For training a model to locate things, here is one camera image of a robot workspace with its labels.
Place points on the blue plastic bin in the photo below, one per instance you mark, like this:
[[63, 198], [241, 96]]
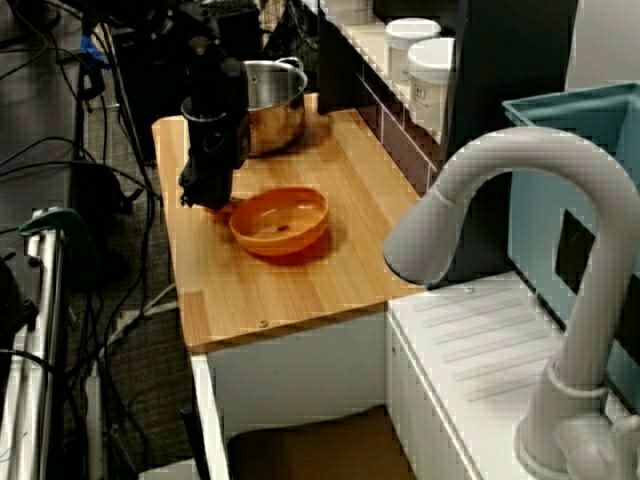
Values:
[[550, 175]]

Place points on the black computer box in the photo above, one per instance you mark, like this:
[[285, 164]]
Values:
[[140, 85]]

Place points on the dark grey cabinet post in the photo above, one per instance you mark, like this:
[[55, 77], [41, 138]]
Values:
[[500, 75]]

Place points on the orange plastic toy pan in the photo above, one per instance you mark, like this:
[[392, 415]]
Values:
[[280, 215]]

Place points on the grey toy faucet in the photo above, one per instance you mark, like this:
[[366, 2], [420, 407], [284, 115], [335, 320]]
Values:
[[590, 300]]

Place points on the green clamp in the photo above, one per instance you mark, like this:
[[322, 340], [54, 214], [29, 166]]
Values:
[[75, 225]]

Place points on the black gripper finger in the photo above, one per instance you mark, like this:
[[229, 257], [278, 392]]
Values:
[[219, 190], [192, 190]]

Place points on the white lidded plastic jar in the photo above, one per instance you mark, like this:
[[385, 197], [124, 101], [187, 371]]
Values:
[[430, 75], [410, 35]]

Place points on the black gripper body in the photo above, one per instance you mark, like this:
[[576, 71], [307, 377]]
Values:
[[215, 145]]

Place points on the stainless steel pot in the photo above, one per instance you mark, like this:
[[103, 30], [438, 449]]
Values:
[[280, 125]]

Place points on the white toy sink unit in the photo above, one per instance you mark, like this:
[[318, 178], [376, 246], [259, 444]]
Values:
[[300, 365]]

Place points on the aluminium frame rail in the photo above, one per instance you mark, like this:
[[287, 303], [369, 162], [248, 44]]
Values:
[[47, 325]]

